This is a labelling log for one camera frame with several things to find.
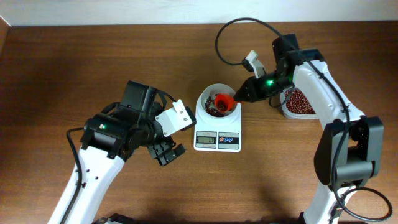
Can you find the red beans in bowl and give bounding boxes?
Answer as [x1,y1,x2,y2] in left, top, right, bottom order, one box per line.
[205,96,225,117]

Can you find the clear plastic container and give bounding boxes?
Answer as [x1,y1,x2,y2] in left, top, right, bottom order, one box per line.
[282,88,318,119]

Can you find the white digital kitchen scale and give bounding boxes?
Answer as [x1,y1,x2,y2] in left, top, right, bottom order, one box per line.
[193,109,242,152]

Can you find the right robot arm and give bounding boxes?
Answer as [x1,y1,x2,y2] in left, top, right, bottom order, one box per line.
[234,34,384,223]

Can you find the white bowl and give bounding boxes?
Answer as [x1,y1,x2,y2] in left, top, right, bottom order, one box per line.
[196,83,241,119]

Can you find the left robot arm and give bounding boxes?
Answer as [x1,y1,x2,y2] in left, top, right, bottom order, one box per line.
[49,81,196,223]

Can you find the red beans in container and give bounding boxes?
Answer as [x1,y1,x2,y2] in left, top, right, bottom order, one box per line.
[284,89,315,115]

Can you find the orange measuring scoop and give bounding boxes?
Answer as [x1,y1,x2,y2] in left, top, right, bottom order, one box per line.
[215,93,237,113]

